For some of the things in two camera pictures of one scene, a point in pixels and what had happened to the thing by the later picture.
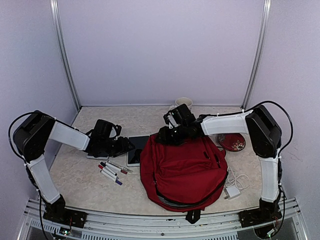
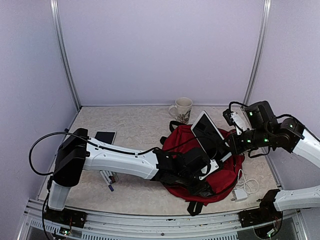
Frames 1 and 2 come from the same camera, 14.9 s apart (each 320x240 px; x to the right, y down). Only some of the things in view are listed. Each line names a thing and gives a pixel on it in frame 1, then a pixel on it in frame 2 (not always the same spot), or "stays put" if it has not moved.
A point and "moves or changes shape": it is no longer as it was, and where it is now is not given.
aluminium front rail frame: (101, 226) stays put
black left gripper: (123, 147) to (197, 190)
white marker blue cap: (111, 177) to (106, 180)
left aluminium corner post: (63, 55) stays put
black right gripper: (164, 138) to (236, 148)
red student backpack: (188, 176) moves or changes shape
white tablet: (133, 156) to (210, 138)
